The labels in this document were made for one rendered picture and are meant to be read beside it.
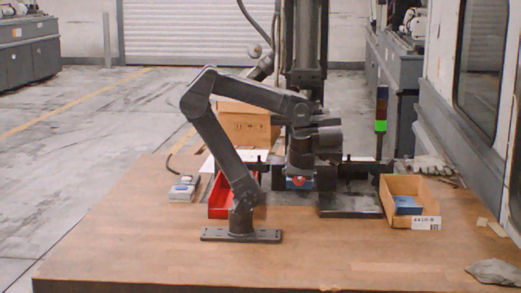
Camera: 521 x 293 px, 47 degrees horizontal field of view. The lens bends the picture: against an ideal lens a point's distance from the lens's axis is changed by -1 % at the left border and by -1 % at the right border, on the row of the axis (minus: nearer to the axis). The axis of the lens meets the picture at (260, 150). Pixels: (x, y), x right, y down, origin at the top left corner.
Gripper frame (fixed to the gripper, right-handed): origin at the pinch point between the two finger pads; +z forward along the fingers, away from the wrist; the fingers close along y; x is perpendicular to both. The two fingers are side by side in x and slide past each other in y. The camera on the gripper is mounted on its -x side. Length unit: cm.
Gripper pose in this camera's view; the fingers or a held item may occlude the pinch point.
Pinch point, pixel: (298, 182)
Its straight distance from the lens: 159.0
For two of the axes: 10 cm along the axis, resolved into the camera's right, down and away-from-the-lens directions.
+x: -10.0, -0.3, 0.5
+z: 0.2, 6.8, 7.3
